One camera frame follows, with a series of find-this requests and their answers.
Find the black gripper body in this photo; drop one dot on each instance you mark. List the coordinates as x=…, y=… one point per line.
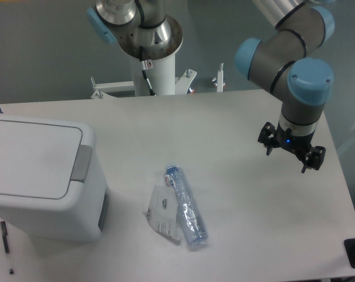
x=297, y=145

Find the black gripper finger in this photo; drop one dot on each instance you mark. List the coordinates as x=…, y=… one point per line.
x=314, y=158
x=268, y=137

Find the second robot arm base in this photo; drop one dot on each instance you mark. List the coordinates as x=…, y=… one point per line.
x=143, y=29

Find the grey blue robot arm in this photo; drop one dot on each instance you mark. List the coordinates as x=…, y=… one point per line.
x=282, y=67

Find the white trash can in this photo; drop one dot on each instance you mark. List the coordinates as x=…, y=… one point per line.
x=51, y=181

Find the empty clear plastic bottle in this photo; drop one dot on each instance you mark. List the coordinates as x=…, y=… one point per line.
x=188, y=213

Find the white plastic package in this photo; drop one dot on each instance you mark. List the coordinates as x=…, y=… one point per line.
x=161, y=214

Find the black pen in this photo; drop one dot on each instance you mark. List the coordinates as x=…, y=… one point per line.
x=6, y=246

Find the white bracket with red knob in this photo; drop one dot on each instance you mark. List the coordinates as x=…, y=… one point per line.
x=218, y=81

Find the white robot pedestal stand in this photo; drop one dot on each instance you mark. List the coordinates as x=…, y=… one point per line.
x=150, y=77

